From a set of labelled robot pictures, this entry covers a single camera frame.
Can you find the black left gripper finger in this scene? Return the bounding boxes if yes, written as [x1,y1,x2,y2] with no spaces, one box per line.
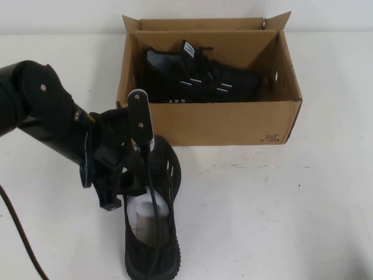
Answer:
[125,171,146,197]
[98,186,122,211]

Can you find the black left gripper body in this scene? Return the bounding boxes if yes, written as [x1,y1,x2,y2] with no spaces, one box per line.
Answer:
[79,109,147,202]

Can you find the black knit sneaker white stripes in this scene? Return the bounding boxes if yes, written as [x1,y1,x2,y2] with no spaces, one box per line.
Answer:
[141,39,263,104]
[124,136,183,280]

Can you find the white foam shoe insert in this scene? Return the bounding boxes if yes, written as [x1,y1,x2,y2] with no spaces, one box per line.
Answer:
[128,186,170,219]

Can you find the brown cardboard shoe box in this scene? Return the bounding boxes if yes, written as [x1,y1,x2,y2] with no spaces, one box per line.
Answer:
[115,10,304,147]

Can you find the black wrist camera silver edge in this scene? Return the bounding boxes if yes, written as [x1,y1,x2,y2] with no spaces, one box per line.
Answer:
[127,89,156,154]

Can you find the black braided camera cable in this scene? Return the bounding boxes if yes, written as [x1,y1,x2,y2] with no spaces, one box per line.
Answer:
[0,142,166,280]

